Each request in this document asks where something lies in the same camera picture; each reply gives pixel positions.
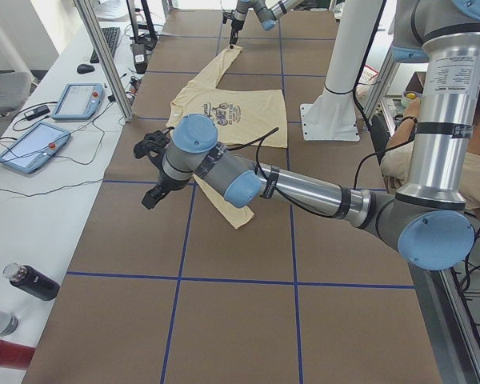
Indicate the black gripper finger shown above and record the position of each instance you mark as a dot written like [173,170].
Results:
[233,40]

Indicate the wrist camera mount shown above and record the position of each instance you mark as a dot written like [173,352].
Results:
[152,144]
[226,16]

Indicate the red bottle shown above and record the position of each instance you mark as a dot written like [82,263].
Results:
[15,356]

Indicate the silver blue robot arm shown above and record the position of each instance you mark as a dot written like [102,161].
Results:
[267,16]
[424,219]

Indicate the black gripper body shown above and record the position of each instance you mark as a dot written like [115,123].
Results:
[162,185]
[236,26]

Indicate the black monitor stand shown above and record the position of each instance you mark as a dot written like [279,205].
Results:
[143,33]

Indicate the black computer mouse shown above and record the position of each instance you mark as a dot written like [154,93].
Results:
[85,68]

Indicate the aluminium frame post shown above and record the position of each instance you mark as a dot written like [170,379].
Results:
[97,38]

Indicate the grey office chair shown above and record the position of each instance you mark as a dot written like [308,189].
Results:
[14,90]

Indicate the cream long-sleeve graphic shirt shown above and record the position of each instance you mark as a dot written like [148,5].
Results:
[240,96]

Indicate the blue teach pendant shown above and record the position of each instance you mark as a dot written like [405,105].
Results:
[78,101]
[35,148]

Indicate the black water bottle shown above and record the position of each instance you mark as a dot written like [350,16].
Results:
[32,281]

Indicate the far blue teach pendant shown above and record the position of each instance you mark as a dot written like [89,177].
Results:
[78,101]

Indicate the near blue teach pendant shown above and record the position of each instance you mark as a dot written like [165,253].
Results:
[35,148]

